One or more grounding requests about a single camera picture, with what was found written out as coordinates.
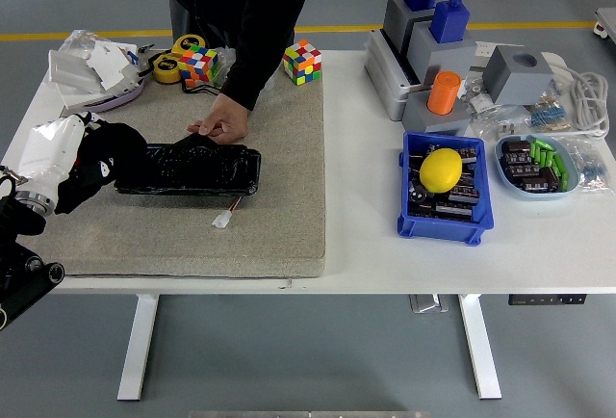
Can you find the person's left hand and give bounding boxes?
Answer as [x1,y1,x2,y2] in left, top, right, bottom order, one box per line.
[187,92,250,145]

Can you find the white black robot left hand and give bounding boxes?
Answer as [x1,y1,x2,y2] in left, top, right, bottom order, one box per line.
[16,112,116,202]

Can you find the black rag with red tag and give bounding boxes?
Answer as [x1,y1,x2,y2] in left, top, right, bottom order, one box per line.
[53,121,150,216]

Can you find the black table control panel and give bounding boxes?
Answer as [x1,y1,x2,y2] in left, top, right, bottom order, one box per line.
[508,294,588,306]

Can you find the colourful Rubik's cube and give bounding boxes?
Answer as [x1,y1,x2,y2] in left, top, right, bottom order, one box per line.
[179,45,220,88]

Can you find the white plastic case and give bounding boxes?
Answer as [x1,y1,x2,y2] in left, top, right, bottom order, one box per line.
[41,49,105,109]

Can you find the purple tray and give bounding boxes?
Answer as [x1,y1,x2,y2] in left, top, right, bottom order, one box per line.
[89,78,145,114]

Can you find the white-framed Rubik's cube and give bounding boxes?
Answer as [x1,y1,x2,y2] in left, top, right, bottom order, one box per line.
[282,39,322,87]

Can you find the white card pieces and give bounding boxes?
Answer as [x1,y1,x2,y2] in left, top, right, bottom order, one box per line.
[86,40,140,92]

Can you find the crumpled clear plastic bag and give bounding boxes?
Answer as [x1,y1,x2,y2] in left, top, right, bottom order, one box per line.
[60,29,106,54]

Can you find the grey-brown mat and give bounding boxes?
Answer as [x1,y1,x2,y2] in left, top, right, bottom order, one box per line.
[9,54,327,279]

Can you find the grey holder block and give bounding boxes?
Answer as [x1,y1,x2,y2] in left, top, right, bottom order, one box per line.
[401,92,473,138]
[383,0,437,53]
[406,22,477,87]

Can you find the orange cylinder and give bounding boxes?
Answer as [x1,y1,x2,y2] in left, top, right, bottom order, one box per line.
[426,69,463,116]

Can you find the yellow lemon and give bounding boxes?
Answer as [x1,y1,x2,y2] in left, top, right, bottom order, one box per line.
[419,147,464,194]

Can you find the white table leg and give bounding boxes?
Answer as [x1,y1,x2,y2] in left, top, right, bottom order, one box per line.
[116,294,160,403]
[457,294,502,401]

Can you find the blue plastic bin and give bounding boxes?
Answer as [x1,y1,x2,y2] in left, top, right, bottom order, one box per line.
[397,131,496,246]

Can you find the clear bag of small parts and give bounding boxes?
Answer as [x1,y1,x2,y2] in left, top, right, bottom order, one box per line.
[460,79,531,143]

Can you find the white power strip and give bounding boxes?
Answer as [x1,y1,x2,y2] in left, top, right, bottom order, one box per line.
[474,40,569,77]

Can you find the light blue dish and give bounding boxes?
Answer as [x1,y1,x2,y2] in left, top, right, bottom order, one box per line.
[494,134,580,201]

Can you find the grey block with round hole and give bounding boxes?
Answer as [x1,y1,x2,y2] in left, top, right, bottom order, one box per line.
[482,44,554,106]

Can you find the bag of blue resistors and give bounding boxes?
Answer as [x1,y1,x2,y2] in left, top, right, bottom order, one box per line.
[526,92,574,133]
[560,136,615,196]

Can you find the white cart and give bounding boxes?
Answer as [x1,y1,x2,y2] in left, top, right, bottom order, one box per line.
[592,7,616,48]

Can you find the black strap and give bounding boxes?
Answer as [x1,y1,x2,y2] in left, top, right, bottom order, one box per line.
[180,81,221,97]

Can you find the white connector with wires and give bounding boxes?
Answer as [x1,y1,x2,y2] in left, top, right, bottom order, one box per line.
[211,196,242,230]

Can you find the light grey enclosure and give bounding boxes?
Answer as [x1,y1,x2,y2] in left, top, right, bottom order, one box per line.
[364,28,434,123]

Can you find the metal bracket under table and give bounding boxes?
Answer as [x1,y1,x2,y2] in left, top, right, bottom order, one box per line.
[408,294,449,314]

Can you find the white power cable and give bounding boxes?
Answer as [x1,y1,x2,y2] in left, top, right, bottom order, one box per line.
[548,64,611,140]

